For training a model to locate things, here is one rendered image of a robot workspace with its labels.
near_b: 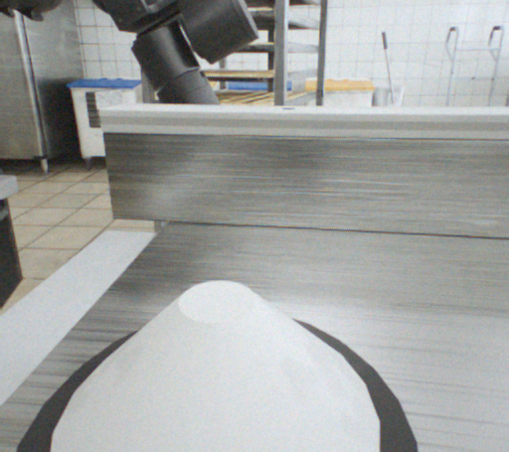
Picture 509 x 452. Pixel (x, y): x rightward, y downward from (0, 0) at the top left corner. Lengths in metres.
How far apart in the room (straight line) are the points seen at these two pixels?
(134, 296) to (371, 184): 0.12
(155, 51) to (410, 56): 3.85
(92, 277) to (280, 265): 0.08
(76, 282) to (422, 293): 0.13
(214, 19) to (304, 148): 0.25
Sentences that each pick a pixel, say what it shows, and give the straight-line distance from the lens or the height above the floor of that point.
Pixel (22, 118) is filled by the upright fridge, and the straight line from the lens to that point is 3.80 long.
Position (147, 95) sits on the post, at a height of 0.81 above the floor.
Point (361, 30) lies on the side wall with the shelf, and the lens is 4.14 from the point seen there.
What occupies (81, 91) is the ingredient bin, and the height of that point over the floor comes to 0.66.
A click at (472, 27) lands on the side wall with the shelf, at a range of 4.39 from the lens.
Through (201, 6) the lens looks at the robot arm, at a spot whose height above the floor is 0.97.
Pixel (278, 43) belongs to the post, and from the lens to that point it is 1.26.
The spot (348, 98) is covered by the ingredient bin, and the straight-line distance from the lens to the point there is 3.47.
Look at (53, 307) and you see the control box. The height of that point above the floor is 0.84.
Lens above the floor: 0.92
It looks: 18 degrees down
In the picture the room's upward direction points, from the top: straight up
